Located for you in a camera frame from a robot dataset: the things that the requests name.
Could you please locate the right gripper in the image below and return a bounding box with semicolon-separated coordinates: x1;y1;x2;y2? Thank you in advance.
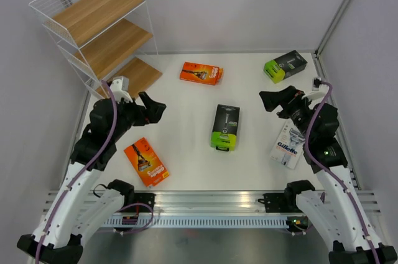
259;85;315;142

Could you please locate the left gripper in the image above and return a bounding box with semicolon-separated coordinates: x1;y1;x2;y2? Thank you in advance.
110;91;165;142

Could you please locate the black green razor box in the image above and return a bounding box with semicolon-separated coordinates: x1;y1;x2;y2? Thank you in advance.
210;104;240;152
263;50;307;84

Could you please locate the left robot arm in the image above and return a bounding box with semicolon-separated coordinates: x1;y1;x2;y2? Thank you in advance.
17;92;166;263

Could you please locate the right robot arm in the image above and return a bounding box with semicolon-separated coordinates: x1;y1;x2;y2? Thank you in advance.
259;83;397;263

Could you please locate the bottom wooden shelf board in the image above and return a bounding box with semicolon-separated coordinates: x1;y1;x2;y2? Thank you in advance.
108;56;162;98

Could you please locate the wooden shelf board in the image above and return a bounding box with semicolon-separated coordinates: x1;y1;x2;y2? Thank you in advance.
53;0;144;45
108;56;162;98
74;19;152;80

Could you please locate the middle wooden shelf board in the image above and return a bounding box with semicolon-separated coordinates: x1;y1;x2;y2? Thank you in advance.
74;19;152;80

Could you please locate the top wooden shelf board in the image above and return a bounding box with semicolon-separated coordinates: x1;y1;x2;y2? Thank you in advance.
53;0;144;45

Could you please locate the white Gillette razor pack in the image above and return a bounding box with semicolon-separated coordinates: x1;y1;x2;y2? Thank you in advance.
270;119;305;170

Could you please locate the orange razor box near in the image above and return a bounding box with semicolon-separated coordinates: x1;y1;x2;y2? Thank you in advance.
124;137;170;189

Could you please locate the orange razor box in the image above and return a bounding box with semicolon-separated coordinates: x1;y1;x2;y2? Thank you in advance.
180;61;223;86
124;137;170;189

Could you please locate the orange razor box far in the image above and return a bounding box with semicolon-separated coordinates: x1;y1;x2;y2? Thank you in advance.
180;61;223;86

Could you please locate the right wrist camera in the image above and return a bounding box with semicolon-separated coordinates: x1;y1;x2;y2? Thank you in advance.
307;77;327;101

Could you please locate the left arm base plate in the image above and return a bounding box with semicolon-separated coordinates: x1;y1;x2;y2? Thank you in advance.
133;193;156;214

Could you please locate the white wire shelf rack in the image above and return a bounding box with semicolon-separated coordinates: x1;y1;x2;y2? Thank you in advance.
29;0;162;98

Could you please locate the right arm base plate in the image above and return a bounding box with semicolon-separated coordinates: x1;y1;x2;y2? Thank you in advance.
263;193;290;213

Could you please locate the aluminium rail frame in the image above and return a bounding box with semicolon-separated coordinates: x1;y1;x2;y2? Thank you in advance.
40;189;383;215

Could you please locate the white slotted cable duct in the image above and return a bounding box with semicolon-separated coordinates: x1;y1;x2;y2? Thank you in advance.
99;216;310;229

